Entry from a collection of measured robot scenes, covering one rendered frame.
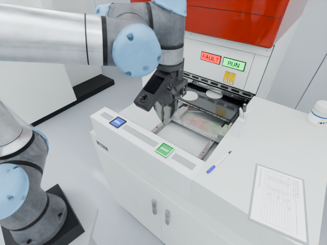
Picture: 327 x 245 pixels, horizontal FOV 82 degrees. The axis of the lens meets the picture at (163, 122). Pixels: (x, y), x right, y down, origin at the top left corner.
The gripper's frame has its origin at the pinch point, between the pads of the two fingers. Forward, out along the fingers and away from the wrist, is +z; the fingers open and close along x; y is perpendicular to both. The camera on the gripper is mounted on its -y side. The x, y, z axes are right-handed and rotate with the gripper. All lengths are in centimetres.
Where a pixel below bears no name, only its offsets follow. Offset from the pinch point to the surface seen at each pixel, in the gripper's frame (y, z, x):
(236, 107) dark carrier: 52, 21, -10
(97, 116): -2.1, 14.7, 36.5
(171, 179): -3.9, 21.8, -6.8
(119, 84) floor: 129, 110, 186
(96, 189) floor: -5, 111, 69
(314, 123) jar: 50, 13, -43
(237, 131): 23.4, 11.1, -18.6
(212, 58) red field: 58, 1, 11
